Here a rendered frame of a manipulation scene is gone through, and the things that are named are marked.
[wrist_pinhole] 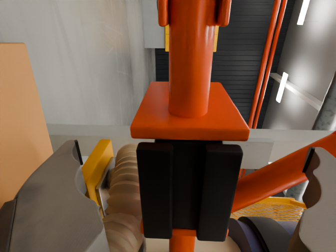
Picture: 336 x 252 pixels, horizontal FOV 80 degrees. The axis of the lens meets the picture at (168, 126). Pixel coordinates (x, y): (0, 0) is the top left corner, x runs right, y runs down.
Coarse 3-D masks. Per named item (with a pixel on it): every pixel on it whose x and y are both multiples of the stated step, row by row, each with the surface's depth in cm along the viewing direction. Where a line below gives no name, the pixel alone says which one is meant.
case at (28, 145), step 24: (0, 48) 29; (24, 48) 34; (0, 72) 29; (24, 72) 34; (0, 96) 29; (24, 96) 34; (0, 120) 29; (24, 120) 34; (0, 144) 30; (24, 144) 34; (48, 144) 41; (0, 168) 30; (24, 168) 34; (0, 192) 30
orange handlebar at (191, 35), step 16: (160, 0) 8; (176, 0) 8; (192, 0) 8; (208, 0) 8; (224, 0) 8; (160, 16) 8; (176, 16) 9; (192, 16) 8; (208, 16) 9; (224, 16) 8; (176, 32) 9; (192, 32) 9; (208, 32) 9; (176, 48) 9; (192, 48) 9; (208, 48) 9; (176, 64) 10; (192, 64) 9; (208, 64) 10; (176, 80) 10; (192, 80) 10; (208, 80) 10; (176, 96) 10; (192, 96) 10; (208, 96) 11; (176, 112) 11; (192, 112) 10; (176, 240) 16; (192, 240) 16
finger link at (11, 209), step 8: (16, 200) 7; (0, 208) 7; (8, 208) 7; (0, 216) 7; (8, 216) 7; (0, 224) 7; (8, 224) 7; (0, 232) 6; (8, 232) 6; (0, 240) 6; (8, 240) 6; (0, 248) 6; (8, 248) 6
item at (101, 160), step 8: (104, 144) 31; (96, 152) 29; (104, 152) 29; (112, 152) 33; (88, 160) 27; (96, 160) 27; (104, 160) 29; (112, 160) 31; (88, 168) 26; (96, 168) 26; (104, 168) 29; (88, 176) 25; (96, 176) 26; (104, 176) 28; (88, 184) 24; (96, 184) 26; (104, 184) 28; (88, 192) 24; (96, 192) 26; (104, 192) 28; (96, 200) 27; (104, 200) 28; (104, 208) 28; (104, 216) 28
